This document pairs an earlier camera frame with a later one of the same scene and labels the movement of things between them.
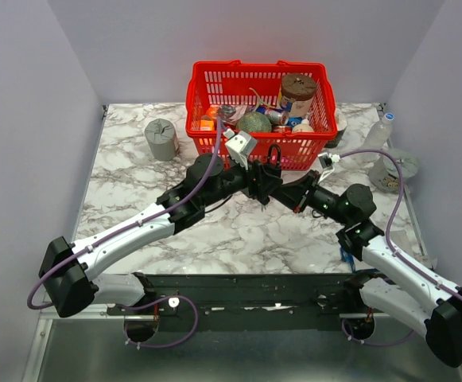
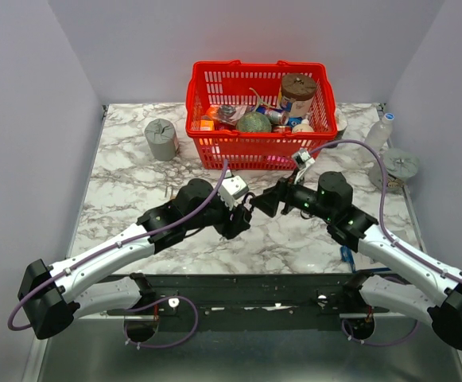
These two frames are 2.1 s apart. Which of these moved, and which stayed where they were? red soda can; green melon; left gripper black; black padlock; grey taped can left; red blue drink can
Moved: black padlock; left gripper black
Stayed: green melon; red soda can; grey taped can left; red blue drink can
